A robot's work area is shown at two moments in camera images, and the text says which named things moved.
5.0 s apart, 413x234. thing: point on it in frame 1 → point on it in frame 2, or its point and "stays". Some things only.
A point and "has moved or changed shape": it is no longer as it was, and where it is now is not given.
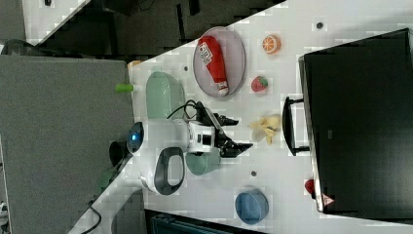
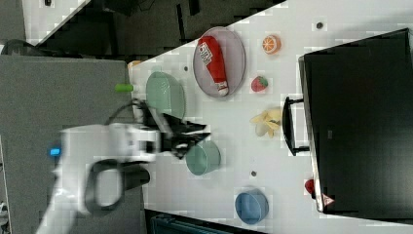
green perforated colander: x=165 y=95 stays
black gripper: x=216 y=121 → x=175 y=135
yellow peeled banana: x=270 y=124 has moved or changed shape
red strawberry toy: x=258 y=84 stays
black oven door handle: x=288 y=127 stays
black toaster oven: x=358 y=103 stays
